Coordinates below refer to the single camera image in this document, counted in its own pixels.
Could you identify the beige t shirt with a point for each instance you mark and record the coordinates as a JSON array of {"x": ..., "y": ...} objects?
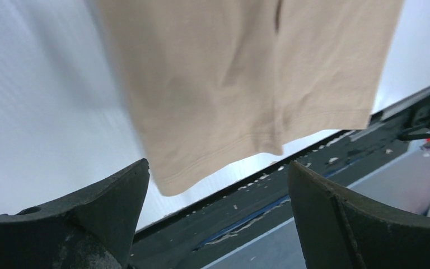
[{"x": 209, "y": 83}]

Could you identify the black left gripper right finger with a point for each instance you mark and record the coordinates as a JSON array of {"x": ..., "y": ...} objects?
[{"x": 340, "y": 228}]

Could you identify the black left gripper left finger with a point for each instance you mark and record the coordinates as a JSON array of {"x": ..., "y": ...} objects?
[{"x": 92, "y": 227}]

